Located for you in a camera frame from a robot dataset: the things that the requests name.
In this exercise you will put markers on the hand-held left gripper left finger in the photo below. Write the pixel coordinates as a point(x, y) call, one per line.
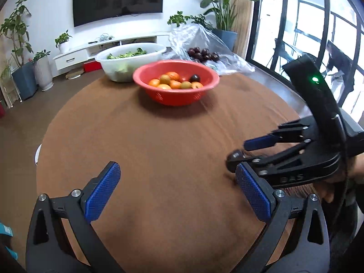
point(103, 196)

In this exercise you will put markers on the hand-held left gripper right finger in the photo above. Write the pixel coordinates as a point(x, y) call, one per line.
point(253, 196)

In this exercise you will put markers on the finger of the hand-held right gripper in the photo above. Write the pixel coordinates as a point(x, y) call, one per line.
point(260, 143)
point(270, 163)

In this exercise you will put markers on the small dark plum tomato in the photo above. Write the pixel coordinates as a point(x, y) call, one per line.
point(236, 155)

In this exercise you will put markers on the dark purple tomato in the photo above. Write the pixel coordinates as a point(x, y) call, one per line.
point(194, 78)

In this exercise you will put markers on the yellowish fruit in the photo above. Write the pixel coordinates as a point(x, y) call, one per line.
point(186, 85)

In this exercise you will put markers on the red plastic basin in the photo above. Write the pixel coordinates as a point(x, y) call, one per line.
point(176, 98)

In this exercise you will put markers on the orange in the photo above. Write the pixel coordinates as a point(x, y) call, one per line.
point(196, 85)
point(154, 83)
point(175, 84)
point(163, 87)
point(173, 75)

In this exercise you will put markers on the brown kiwi fruit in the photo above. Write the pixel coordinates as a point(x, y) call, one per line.
point(165, 78)

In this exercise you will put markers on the person's right forearm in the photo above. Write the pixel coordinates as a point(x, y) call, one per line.
point(345, 233)

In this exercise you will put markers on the person's right hand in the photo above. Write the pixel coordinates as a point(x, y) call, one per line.
point(327, 192)

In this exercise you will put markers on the black balcony chair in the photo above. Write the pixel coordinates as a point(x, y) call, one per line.
point(281, 54)
point(338, 59)

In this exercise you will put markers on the clear plastic bag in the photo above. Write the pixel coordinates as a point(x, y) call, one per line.
point(230, 62)

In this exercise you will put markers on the beige curtain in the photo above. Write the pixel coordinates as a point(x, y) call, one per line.
point(245, 34)

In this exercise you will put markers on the blue stool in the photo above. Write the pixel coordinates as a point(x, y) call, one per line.
point(5, 230)

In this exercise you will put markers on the pile of dark plums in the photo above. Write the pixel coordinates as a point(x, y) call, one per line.
point(203, 54)

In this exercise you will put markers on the large-leaf plant in blue pot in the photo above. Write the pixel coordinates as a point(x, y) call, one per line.
point(226, 37)

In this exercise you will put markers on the white round floor device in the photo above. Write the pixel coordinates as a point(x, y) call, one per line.
point(74, 75)

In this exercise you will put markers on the white plastic basin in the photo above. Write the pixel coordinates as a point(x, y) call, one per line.
point(125, 71)

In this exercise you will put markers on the red box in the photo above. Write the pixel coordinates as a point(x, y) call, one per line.
point(92, 66)

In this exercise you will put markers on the red bin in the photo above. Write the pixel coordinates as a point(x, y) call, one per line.
point(1, 111)

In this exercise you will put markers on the plant in white ribbed pot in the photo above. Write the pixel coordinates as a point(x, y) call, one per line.
point(42, 72)

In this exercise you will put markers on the tall plant in blue pot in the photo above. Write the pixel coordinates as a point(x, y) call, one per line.
point(24, 81)

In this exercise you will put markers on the white television cabinet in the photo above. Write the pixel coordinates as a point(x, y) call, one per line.
point(82, 54)

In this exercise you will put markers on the green leafy vegetables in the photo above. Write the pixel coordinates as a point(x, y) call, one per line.
point(128, 54)

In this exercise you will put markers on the bushy small-leaf plant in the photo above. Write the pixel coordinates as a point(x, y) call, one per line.
point(182, 20)

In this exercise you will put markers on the small plant in white pot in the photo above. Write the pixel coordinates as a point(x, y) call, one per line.
point(63, 45)

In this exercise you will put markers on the black window frame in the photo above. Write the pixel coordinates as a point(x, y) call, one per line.
point(284, 28)

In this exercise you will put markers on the black wall television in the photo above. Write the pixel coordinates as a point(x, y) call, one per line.
point(118, 0)

